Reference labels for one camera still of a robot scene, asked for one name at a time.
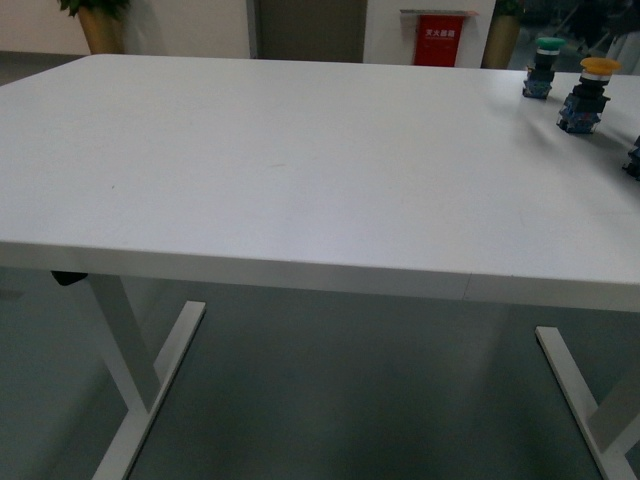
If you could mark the red mushroom push button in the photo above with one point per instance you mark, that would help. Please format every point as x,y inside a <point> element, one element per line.
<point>632,167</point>

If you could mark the green mushroom push button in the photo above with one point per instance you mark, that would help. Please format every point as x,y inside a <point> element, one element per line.
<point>539,78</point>

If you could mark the white table leg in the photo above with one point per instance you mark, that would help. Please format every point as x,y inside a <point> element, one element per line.
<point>143,379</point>
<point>610,428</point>

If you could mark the grey door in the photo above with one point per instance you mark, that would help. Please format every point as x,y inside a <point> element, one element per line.
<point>312,30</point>

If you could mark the left white table leg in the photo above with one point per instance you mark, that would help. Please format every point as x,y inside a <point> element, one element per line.
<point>143,379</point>

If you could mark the yellow mushroom push button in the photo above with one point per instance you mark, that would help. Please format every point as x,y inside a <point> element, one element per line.
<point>582,109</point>

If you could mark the potted plant gold pot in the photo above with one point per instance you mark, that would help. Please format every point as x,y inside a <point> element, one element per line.
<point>503,34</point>
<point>101,22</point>

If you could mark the right white table leg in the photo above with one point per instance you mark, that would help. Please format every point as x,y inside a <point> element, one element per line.
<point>610,428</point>

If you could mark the red fire extinguisher box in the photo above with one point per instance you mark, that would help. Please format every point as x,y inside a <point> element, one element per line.
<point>438,35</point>

